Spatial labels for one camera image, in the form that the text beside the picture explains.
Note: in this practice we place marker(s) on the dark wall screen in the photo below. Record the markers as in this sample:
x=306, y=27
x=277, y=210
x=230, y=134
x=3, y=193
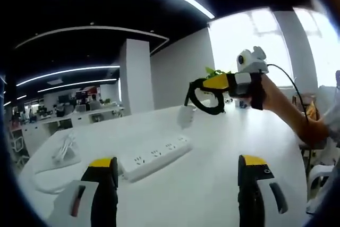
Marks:
x=63, y=98

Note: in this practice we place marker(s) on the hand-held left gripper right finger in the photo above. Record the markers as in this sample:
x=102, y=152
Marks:
x=249, y=197

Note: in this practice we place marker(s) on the white power strip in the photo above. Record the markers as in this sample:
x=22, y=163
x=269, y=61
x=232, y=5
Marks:
x=159, y=158

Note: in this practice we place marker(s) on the red wall display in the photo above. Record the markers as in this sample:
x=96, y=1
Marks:
x=86, y=92

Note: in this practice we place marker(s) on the row of white office desks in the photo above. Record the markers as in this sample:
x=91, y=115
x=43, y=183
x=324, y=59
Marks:
x=79, y=116

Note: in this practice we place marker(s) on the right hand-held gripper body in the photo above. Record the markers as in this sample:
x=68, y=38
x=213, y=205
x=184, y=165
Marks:
x=252, y=63

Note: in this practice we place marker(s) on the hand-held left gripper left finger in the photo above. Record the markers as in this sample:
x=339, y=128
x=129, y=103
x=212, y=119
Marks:
x=103, y=197

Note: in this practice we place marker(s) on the white office chair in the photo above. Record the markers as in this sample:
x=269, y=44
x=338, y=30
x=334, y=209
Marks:
x=321, y=173
x=17, y=144

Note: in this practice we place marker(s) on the white charger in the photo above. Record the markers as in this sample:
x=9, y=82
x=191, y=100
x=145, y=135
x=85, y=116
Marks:
x=185, y=116

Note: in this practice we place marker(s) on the white desk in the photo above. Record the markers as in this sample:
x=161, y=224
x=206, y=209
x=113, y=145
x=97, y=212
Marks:
x=212, y=144

